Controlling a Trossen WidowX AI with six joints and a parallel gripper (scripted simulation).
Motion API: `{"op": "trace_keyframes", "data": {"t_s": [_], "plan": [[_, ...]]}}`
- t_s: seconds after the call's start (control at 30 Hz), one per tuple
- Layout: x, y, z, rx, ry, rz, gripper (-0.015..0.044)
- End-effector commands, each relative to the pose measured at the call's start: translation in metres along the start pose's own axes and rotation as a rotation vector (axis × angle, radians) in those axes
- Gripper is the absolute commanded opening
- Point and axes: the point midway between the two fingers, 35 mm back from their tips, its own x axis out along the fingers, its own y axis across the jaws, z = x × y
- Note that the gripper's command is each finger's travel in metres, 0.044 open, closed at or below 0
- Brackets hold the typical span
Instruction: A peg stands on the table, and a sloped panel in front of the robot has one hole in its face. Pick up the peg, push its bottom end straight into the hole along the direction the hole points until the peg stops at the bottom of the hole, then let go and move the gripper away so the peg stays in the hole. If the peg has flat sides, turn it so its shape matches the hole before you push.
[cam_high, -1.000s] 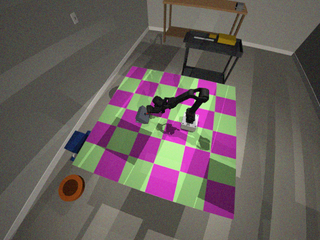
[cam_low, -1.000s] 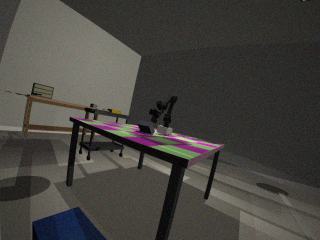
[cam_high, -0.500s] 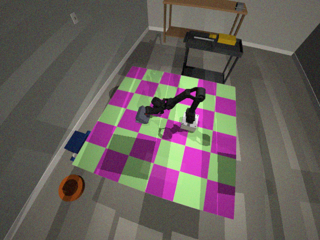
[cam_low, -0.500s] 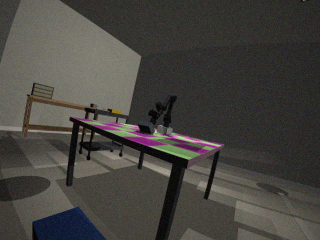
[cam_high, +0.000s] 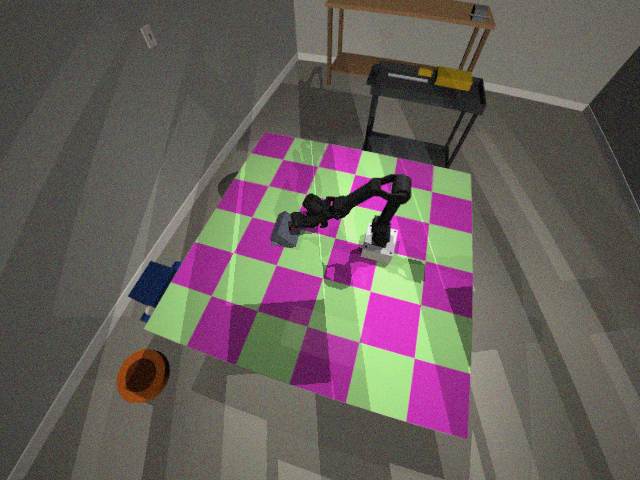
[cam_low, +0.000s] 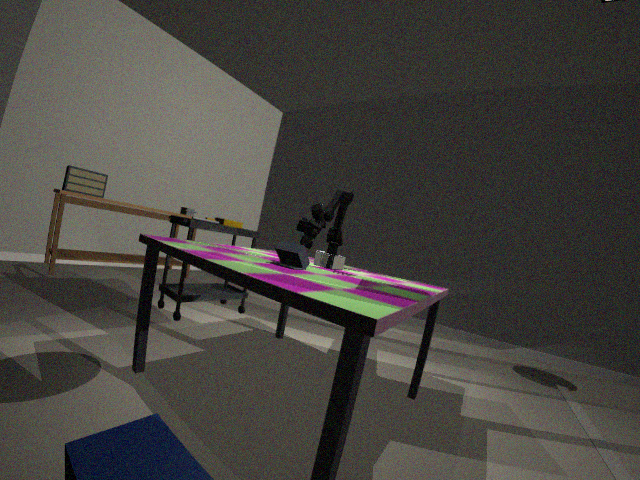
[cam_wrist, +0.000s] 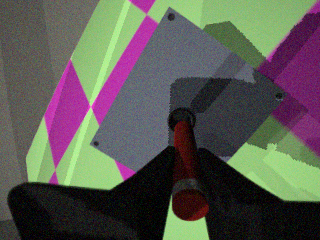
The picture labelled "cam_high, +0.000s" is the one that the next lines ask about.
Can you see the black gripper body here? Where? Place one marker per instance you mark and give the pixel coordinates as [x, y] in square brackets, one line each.
[311, 219]

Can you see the grey flat panel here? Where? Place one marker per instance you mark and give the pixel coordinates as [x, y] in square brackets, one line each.
[282, 234]

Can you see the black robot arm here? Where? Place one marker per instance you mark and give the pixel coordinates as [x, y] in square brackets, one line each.
[401, 192]

